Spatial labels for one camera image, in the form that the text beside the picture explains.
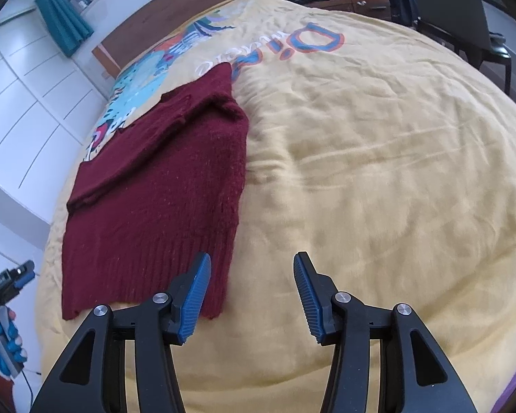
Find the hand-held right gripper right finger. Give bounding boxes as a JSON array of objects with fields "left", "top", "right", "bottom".
[{"left": 293, "top": 252, "right": 478, "bottom": 413}]

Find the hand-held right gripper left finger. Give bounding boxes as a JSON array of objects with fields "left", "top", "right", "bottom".
[{"left": 31, "top": 252, "right": 212, "bottom": 413}]

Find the maroon knitted sweater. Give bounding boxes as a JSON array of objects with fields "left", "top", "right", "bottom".
[{"left": 61, "top": 62, "right": 249, "bottom": 321}]

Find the person's left hand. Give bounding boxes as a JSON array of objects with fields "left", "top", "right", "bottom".
[{"left": 0, "top": 307, "right": 29, "bottom": 379}]

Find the yellow printed blanket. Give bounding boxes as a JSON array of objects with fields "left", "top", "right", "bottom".
[{"left": 34, "top": 0, "right": 516, "bottom": 413}]

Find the white wardrobe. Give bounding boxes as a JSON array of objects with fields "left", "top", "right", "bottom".
[{"left": 0, "top": 6, "right": 112, "bottom": 250}]

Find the purple cloth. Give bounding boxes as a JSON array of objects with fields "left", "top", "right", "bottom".
[{"left": 492, "top": 376, "right": 516, "bottom": 413}]

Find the teal curtain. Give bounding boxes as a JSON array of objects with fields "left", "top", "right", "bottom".
[{"left": 34, "top": 0, "right": 94, "bottom": 57}]

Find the wooden headboard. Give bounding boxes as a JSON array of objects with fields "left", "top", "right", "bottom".
[{"left": 92, "top": 0, "right": 259, "bottom": 80}]

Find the grey office chair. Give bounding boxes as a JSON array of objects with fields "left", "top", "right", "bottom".
[{"left": 404, "top": 0, "right": 513, "bottom": 95}]

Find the black cable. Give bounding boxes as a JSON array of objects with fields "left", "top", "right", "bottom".
[{"left": 21, "top": 363, "right": 43, "bottom": 397}]

